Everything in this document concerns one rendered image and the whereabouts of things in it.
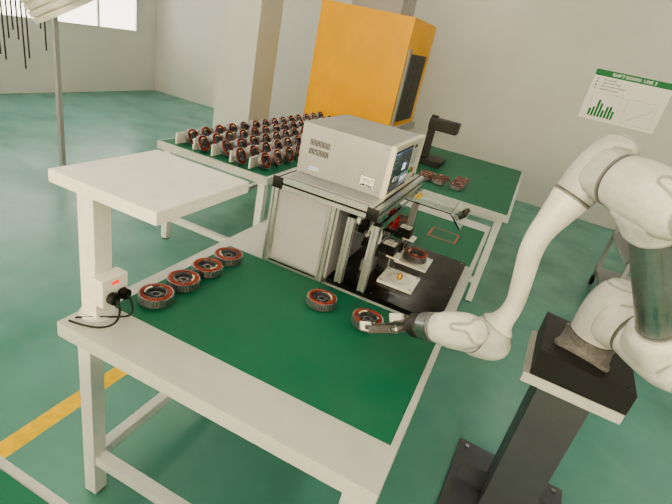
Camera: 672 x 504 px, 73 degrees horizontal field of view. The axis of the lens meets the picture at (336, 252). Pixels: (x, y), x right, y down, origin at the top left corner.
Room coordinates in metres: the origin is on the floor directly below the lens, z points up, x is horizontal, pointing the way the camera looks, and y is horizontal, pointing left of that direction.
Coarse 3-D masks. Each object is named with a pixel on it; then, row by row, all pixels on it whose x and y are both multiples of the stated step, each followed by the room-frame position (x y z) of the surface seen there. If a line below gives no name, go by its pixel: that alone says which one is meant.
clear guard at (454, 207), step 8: (416, 192) 2.06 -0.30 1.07; (424, 192) 2.09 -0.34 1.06; (432, 192) 2.12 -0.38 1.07; (408, 200) 1.92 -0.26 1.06; (416, 200) 1.93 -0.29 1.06; (424, 200) 1.96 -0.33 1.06; (432, 200) 1.99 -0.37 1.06; (440, 200) 2.02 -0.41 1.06; (448, 200) 2.04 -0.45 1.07; (456, 200) 2.07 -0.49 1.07; (432, 208) 1.88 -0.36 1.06; (440, 208) 1.90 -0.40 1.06; (448, 208) 1.92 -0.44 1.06; (456, 208) 1.96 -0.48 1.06; (464, 208) 2.07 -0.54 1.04; (456, 216) 1.90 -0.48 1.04; (456, 224) 1.85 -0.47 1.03
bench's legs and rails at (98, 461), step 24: (96, 360) 1.06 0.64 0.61; (96, 384) 1.06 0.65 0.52; (96, 408) 1.06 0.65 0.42; (144, 408) 1.29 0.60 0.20; (96, 432) 1.05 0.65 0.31; (120, 432) 1.16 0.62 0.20; (96, 456) 1.05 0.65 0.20; (96, 480) 1.05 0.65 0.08; (120, 480) 1.01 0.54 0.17; (144, 480) 1.00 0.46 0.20
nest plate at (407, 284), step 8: (384, 272) 1.74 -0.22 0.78; (392, 272) 1.76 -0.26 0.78; (400, 272) 1.78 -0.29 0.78; (384, 280) 1.67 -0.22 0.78; (392, 280) 1.69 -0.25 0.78; (400, 280) 1.70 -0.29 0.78; (408, 280) 1.72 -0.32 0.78; (416, 280) 1.74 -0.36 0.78; (400, 288) 1.64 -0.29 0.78; (408, 288) 1.65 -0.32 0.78
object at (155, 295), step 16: (224, 256) 1.57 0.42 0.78; (240, 256) 1.60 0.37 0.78; (176, 272) 1.38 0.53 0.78; (192, 272) 1.40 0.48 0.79; (208, 272) 1.43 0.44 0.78; (144, 288) 1.24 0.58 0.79; (160, 288) 1.27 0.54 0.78; (176, 288) 1.30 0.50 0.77; (192, 288) 1.33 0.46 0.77; (144, 304) 1.19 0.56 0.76; (160, 304) 1.19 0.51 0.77
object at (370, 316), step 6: (354, 312) 1.37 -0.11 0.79; (360, 312) 1.38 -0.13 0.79; (366, 312) 1.40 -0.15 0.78; (372, 312) 1.40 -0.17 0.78; (354, 318) 1.34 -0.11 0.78; (360, 318) 1.35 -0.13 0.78; (366, 318) 1.38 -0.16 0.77; (372, 318) 1.39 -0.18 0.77; (378, 318) 1.37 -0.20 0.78; (354, 324) 1.33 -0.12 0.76; (360, 330) 1.32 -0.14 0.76
